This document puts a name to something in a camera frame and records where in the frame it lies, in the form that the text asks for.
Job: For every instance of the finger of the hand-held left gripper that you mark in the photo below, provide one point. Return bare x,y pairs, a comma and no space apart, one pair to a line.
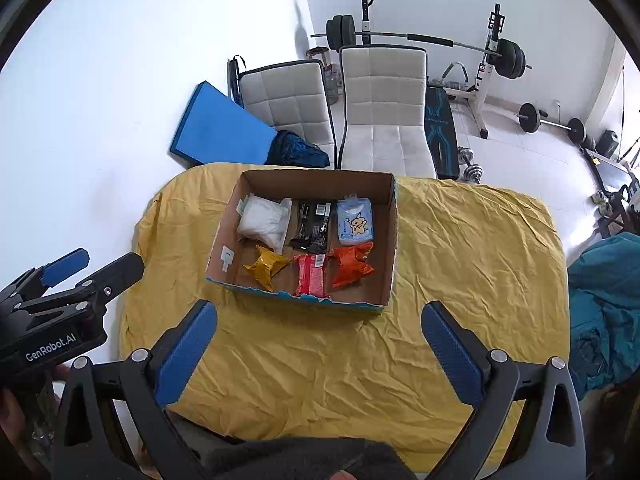
115,275
65,265

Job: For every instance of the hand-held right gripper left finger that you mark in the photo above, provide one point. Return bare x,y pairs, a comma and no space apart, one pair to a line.
187,350

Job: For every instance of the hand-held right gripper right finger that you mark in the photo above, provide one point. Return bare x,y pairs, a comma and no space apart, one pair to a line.
450,355

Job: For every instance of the yellow snack packet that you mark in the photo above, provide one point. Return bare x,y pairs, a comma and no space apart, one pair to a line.
267,267

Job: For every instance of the orange snack packet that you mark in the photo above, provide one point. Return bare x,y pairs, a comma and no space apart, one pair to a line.
352,265

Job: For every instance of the cardboard box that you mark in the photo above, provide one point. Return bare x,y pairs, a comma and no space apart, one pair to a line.
380,240

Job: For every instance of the red snack packet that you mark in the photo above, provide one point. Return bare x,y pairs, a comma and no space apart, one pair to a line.
310,275

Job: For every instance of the white plastic packet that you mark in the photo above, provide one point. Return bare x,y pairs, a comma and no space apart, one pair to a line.
260,220

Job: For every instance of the light blue tissue packet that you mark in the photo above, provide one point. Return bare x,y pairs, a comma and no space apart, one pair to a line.
356,222

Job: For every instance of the black packet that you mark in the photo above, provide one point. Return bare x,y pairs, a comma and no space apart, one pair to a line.
312,227

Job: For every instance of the person's left hand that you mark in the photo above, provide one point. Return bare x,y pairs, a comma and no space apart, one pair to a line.
12,415

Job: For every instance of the yellow tablecloth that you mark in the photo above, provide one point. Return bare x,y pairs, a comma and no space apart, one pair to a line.
350,370

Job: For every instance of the person's grey fleece clothing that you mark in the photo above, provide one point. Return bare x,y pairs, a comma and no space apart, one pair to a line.
300,460

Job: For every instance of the teal blanket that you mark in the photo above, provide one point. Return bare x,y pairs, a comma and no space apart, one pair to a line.
605,300

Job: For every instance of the blue foam mat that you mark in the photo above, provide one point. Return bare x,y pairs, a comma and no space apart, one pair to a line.
215,125

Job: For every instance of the chrome dumbbell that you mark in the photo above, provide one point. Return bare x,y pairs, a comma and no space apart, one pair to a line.
472,171

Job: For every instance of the pair of light shoes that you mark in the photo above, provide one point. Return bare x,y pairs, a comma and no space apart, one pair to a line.
598,202

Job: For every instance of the dark blue bag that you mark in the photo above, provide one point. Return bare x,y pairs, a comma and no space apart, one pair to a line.
295,150

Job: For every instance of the dark wooden chair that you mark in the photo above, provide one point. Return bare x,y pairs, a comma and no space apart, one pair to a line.
617,210

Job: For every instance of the black weight bench pad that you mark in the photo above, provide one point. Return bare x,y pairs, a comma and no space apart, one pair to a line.
441,130

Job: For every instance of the black slim bag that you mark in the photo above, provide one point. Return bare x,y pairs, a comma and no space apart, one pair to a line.
234,77

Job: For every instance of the white padded chair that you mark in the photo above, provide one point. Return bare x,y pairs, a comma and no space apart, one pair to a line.
285,100
385,110

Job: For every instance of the treadmill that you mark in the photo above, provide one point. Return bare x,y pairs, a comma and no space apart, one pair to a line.
612,170

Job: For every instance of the short barbell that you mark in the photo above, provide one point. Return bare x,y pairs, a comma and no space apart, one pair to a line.
529,117

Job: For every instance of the black speaker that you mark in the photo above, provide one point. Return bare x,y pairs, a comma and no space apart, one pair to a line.
608,142

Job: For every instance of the white barbell rack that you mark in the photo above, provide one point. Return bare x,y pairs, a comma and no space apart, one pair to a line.
482,90

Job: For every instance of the long barbell with black plates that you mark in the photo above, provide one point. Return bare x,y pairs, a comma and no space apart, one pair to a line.
430,39

